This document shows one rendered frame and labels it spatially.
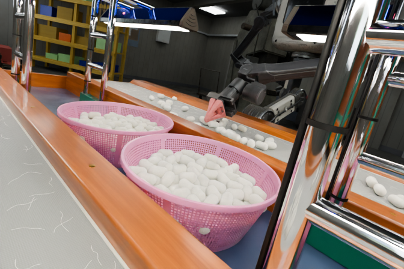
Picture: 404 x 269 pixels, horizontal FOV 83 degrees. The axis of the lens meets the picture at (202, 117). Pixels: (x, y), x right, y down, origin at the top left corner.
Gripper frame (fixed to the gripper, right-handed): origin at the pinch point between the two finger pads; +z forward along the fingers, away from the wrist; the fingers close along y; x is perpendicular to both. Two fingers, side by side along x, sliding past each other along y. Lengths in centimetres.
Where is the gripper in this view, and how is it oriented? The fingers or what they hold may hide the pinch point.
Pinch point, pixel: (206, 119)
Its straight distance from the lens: 74.2
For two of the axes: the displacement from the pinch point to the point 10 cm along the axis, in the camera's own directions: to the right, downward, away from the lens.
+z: -6.3, 6.4, -4.3
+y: 7.3, 2.9, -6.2
